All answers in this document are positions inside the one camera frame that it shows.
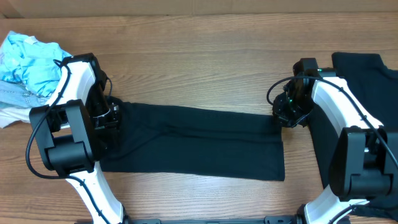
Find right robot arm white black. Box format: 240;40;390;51
264;58;397;223

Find black t-shirt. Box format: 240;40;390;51
100;97;285;181

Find black clothes pile right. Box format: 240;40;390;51
306;52;398;220

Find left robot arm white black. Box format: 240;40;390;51
25;53;131;223

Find light blue crumpled shirt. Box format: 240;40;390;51
1;31;71;97

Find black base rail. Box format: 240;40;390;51
129;215;305;224

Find folded pale pink garment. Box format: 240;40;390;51
1;107;31;128

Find folded blue denim jeans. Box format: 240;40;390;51
1;80;50;109

